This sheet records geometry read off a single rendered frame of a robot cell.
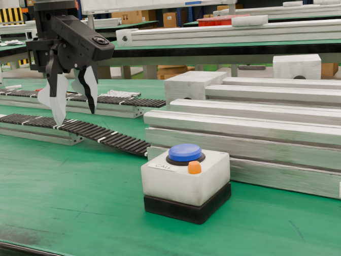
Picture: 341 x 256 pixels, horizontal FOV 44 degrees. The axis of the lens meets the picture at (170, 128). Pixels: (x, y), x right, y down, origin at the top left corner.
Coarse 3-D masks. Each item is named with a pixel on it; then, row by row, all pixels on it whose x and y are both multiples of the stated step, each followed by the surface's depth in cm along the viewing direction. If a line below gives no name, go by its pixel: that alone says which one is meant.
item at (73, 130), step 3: (84, 123) 80; (87, 123) 80; (90, 123) 80; (78, 126) 79; (81, 126) 79; (84, 126) 79; (87, 126) 79; (72, 129) 78; (75, 129) 78; (78, 129) 78; (81, 129) 78; (72, 132) 77; (75, 132) 77
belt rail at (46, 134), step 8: (0, 128) 91; (8, 128) 89; (16, 128) 87; (24, 128) 85; (32, 128) 84; (40, 128) 82; (48, 128) 81; (16, 136) 87; (24, 136) 86; (32, 136) 84; (40, 136) 83; (48, 136) 82; (56, 136) 82; (64, 136) 80; (72, 136) 79; (80, 136) 81; (64, 144) 80; (72, 144) 79
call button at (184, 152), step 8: (184, 144) 52; (192, 144) 52; (168, 152) 51; (176, 152) 50; (184, 152) 49; (192, 152) 49; (200, 152) 50; (176, 160) 50; (184, 160) 49; (192, 160) 49
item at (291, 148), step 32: (160, 128) 64; (192, 128) 59; (224, 128) 56; (256, 128) 54; (288, 128) 52; (320, 128) 50; (256, 160) 56; (288, 160) 53; (320, 160) 50; (320, 192) 52
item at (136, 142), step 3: (138, 138) 75; (132, 141) 74; (135, 141) 74; (138, 141) 75; (141, 141) 74; (144, 141) 74; (126, 144) 73; (129, 144) 73; (132, 144) 73; (135, 144) 73; (138, 144) 73; (120, 147) 71; (123, 147) 71; (126, 147) 72; (129, 147) 71; (132, 147) 72; (123, 150) 71; (126, 150) 71
